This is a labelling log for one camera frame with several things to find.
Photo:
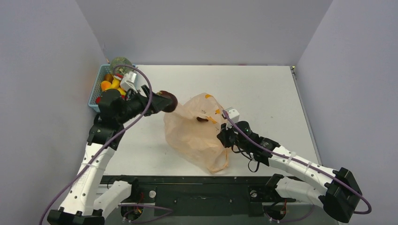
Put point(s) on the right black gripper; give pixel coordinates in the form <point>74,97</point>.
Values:
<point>226,135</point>

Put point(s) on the green netted melon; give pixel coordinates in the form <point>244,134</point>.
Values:
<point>120,65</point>

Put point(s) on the dark purple fruit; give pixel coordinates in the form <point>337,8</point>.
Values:
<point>200,119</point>
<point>171,103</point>

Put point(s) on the aluminium frame rail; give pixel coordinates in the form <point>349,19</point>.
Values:
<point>88,202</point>

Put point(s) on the brown kiwi fruit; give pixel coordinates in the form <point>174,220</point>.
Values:
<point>108,78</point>

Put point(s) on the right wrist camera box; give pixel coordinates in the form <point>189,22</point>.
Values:
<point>231,115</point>

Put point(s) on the translucent orange plastic bag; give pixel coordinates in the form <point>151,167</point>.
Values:
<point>197,141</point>

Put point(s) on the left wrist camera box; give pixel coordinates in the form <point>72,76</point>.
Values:
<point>128,82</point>

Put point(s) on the blue plastic basket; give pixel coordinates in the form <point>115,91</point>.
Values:
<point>96,90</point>

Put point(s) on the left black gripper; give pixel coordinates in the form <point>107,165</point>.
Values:
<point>157,103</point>

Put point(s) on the yellow banana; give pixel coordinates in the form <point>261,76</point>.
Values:
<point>122,92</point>
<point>115,84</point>

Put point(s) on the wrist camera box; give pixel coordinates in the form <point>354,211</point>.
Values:
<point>128,82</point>
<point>231,115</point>

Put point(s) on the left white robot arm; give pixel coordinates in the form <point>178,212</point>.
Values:
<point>102,144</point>

